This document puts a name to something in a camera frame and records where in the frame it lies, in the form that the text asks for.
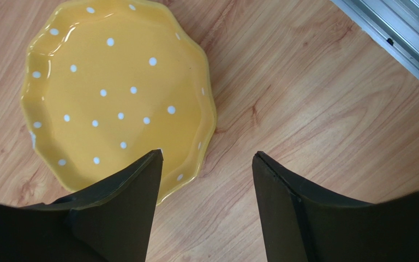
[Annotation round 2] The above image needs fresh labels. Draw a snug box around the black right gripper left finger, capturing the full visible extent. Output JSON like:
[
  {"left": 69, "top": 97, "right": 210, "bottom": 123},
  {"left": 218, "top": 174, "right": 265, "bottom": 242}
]
[{"left": 0, "top": 150, "right": 163, "bottom": 261}]

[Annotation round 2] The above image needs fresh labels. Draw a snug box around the yellow polka dot plate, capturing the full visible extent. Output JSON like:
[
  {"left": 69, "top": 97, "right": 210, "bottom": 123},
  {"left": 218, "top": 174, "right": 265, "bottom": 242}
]
[{"left": 21, "top": 1, "right": 217, "bottom": 203}]

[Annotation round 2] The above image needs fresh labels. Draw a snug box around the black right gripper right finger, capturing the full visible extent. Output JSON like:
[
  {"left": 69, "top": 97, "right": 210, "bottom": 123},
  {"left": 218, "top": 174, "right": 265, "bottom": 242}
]
[{"left": 252, "top": 151, "right": 419, "bottom": 261}]

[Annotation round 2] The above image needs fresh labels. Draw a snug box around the aluminium frame post right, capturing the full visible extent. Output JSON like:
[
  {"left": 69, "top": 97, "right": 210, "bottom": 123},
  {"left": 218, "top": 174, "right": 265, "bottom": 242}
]
[{"left": 334, "top": 0, "right": 419, "bottom": 80}]

